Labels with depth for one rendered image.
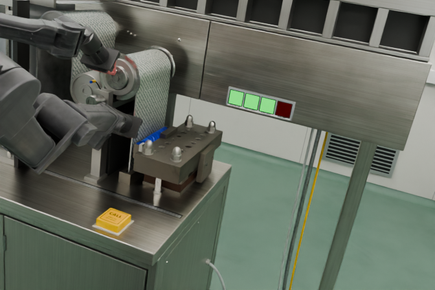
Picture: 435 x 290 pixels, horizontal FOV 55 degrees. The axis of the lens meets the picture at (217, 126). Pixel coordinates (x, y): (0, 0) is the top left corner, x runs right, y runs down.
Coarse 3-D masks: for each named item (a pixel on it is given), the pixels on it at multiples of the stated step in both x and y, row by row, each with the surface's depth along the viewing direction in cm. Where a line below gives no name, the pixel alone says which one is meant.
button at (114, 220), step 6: (108, 210) 120; (114, 210) 120; (102, 216) 117; (108, 216) 117; (114, 216) 118; (120, 216) 118; (126, 216) 118; (96, 222) 116; (102, 222) 115; (108, 222) 115; (114, 222) 115; (120, 222) 115; (126, 222) 118; (108, 228) 115; (114, 228) 114; (120, 228) 115
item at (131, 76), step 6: (120, 60) 129; (126, 66) 129; (102, 72) 133; (132, 72) 129; (102, 78) 133; (132, 78) 130; (132, 84) 130; (114, 90) 133; (120, 90) 132; (126, 90) 132
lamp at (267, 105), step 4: (264, 100) 152; (268, 100) 151; (272, 100) 151; (264, 104) 152; (268, 104) 152; (272, 104) 151; (260, 108) 153; (264, 108) 152; (268, 108) 152; (272, 108) 151; (268, 112) 152; (272, 112) 152
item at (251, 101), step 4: (248, 96) 153; (252, 96) 153; (256, 96) 152; (248, 100) 154; (252, 100) 153; (256, 100) 153; (244, 104) 155; (248, 104) 154; (252, 104) 154; (256, 104) 153; (252, 108) 154; (256, 108) 153
